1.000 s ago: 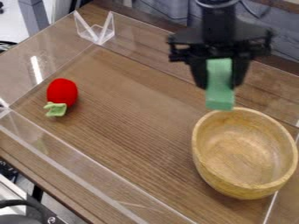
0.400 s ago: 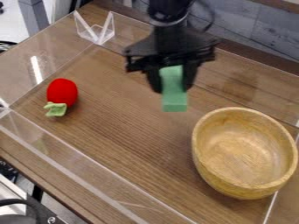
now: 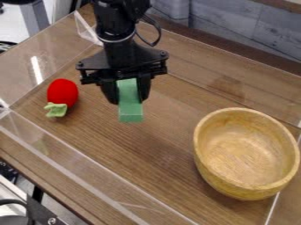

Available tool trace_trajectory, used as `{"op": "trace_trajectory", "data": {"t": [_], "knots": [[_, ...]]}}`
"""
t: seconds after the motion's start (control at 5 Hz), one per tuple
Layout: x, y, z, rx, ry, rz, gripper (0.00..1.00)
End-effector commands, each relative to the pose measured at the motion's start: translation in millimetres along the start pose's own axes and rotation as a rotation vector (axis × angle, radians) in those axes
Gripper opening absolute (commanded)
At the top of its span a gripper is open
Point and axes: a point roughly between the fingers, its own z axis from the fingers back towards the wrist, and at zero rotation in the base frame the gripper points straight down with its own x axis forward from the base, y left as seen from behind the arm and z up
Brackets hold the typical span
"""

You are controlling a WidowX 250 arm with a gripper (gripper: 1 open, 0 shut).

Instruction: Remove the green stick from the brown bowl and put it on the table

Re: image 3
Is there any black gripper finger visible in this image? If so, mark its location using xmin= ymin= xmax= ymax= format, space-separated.
xmin=102 ymin=81 xmax=119 ymax=105
xmin=136 ymin=74 xmax=151 ymax=102

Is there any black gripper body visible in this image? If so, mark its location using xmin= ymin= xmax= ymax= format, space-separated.
xmin=75 ymin=40 xmax=170 ymax=85

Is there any green stick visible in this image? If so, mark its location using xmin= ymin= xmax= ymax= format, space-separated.
xmin=118 ymin=78 xmax=143 ymax=122

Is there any light wooden bowl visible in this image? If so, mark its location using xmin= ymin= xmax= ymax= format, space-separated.
xmin=193 ymin=107 xmax=300 ymax=200

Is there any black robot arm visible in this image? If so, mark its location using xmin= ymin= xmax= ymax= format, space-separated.
xmin=75 ymin=0 xmax=170 ymax=105

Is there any red plush strawberry toy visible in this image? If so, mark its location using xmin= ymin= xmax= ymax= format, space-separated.
xmin=44 ymin=78 xmax=79 ymax=118

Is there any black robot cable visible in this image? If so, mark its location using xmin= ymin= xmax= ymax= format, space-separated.
xmin=134 ymin=14 xmax=162 ymax=47

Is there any clear acrylic tray enclosure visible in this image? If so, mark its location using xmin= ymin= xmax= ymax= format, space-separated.
xmin=0 ymin=17 xmax=301 ymax=225

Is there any black clamp with cable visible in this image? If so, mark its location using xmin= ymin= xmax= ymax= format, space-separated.
xmin=0 ymin=199 xmax=70 ymax=225

